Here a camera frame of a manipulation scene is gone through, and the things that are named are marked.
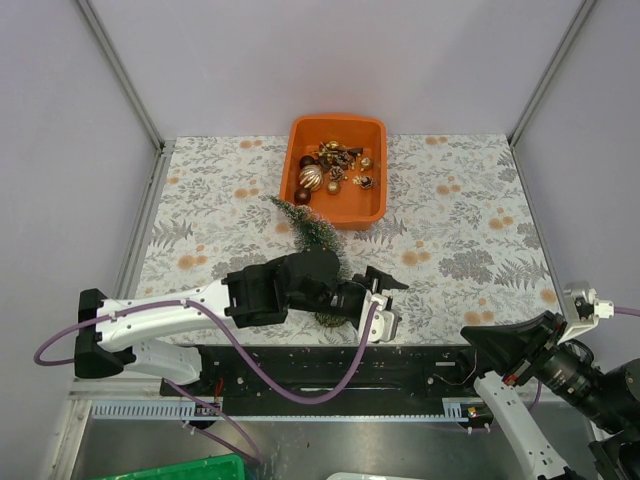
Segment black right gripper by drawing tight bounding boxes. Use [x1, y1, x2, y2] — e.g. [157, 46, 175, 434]
[461, 306, 634, 431]

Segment thin gold ribbon loop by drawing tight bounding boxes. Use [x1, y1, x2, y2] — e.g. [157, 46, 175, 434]
[433, 350, 479, 386]

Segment small green christmas tree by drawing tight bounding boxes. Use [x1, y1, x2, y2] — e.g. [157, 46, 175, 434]
[269, 195, 352, 329]

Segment orange plastic tub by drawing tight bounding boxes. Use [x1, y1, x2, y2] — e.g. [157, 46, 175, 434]
[279, 113, 388, 230]

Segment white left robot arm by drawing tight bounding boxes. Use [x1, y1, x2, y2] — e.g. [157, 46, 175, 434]
[73, 247, 407, 395]

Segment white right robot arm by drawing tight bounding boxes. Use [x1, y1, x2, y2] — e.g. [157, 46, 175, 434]
[454, 311, 639, 479]

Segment small gold bauble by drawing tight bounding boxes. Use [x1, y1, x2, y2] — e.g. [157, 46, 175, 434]
[327, 181, 341, 195]

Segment dark brown bauble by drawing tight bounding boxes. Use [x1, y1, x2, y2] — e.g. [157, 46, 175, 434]
[294, 188, 312, 205]
[299, 155, 316, 168]

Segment brown pine cone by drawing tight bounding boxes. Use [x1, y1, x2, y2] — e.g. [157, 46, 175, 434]
[328, 165, 346, 182]

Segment large gold striped bauble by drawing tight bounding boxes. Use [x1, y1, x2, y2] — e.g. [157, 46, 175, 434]
[298, 165, 324, 192]

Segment gold and brown ornament pile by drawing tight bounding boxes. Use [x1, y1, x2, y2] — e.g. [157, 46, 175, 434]
[314, 140, 364, 169]

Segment green plastic crate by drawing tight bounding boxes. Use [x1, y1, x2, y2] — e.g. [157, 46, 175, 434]
[106, 454, 247, 480]

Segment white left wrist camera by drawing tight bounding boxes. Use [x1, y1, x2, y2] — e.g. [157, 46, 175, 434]
[358, 292, 401, 344]

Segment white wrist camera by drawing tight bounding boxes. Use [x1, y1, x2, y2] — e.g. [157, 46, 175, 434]
[558, 281, 614, 344]
[358, 292, 401, 344]

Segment grey slotted cable duct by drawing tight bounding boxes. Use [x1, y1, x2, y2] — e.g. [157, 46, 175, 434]
[91, 400, 469, 423]

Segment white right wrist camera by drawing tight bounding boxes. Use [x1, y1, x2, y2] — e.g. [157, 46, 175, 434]
[558, 281, 614, 344]

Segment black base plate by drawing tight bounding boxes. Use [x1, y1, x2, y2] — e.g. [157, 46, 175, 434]
[184, 345, 482, 413]

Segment aluminium frame post left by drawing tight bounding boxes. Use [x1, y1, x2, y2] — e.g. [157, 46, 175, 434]
[74, 0, 166, 146]

